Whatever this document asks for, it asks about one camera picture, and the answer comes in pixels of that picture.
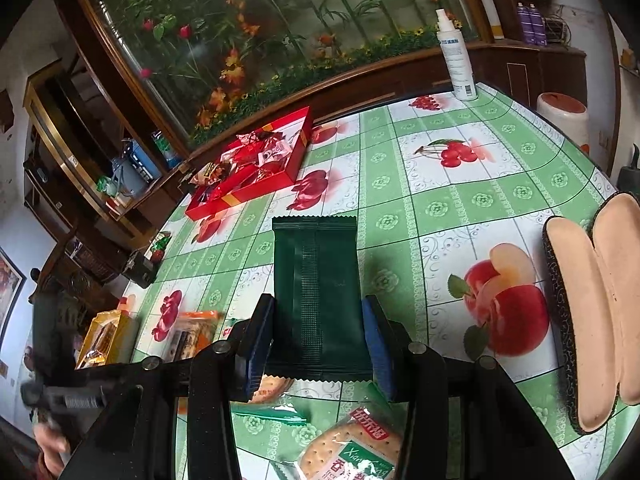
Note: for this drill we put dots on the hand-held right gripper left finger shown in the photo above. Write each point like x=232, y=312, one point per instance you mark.
x=257, y=345

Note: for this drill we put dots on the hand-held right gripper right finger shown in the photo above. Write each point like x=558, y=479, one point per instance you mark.
x=380, y=350

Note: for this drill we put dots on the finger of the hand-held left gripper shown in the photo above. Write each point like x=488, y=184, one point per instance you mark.
x=70, y=400

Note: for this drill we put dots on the dark green snack packet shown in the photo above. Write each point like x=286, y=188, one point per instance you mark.
x=315, y=285

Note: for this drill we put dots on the person's left hand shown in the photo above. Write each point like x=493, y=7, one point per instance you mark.
x=50, y=440

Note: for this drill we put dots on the small round cracker packet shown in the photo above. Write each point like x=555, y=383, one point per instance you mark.
x=270, y=389

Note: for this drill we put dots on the orange snack packet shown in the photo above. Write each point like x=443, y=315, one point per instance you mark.
x=100, y=344

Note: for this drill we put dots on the orange cracker packet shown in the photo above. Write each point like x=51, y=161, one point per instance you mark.
x=195, y=335

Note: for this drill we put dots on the green wrapper strip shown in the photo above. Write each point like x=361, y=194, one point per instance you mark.
x=272, y=414

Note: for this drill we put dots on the large round cracker packet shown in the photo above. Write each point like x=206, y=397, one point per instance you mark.
x=340, y=450

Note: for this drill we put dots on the green red wrapped candy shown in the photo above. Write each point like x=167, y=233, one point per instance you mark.
x=161, y=246

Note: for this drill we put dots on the red gift box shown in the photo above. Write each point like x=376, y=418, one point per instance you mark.
x=235, y=195

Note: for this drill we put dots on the green fruit-print tablecloth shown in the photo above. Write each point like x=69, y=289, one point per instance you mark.
x=450, y=200

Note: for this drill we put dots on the grey-blue container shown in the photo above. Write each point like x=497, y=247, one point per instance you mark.
x=127, y=172

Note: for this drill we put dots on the pile of wrapped candies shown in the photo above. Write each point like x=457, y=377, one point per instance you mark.
x=260, y=152

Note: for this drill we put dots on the open glasses case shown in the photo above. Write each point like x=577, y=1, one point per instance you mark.
x=575, y=310

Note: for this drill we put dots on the green white bottle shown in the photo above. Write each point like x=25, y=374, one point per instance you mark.
x=165, y=150

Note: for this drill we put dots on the white spray bottle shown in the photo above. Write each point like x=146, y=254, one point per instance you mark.
x=460, y=65

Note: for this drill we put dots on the wooden cabinet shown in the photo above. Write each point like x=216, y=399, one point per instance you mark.
x=520, y=75

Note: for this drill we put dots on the flower picture panel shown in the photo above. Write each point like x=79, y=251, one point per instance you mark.
x=280, y=20

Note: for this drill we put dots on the framed wall picture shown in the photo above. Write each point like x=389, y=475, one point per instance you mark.
x=10, y=290

